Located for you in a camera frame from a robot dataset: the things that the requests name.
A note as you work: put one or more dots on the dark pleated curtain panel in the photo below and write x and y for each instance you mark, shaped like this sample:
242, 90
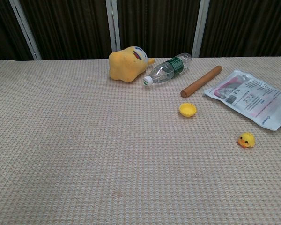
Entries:
157, 25
70, 28
248, 25
4, 30

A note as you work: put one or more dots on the white metal screen post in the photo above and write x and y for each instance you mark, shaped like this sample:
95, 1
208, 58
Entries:
25, 29
200, 28
113, 25

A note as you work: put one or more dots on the white printed plastic packet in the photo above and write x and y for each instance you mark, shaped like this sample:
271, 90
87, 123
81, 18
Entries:
250, 98

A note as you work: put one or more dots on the wooden rolling pin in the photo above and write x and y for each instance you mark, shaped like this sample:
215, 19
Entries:
201, 80

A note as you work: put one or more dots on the yellow plush toy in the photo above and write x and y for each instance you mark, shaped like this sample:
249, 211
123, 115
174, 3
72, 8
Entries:
123, 66

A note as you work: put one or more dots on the beige woven tablecloth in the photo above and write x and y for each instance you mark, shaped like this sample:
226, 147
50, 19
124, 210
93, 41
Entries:
84, 152

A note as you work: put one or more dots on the clear plastic water bottle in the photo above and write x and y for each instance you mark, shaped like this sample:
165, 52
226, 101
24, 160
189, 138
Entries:
165, 71

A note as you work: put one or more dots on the small yellow rubber duck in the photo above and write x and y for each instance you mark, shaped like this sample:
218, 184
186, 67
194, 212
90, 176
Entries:
246, 140

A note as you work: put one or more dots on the yellow fluted cap dish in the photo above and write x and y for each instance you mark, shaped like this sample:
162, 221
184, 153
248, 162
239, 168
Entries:
187, 109

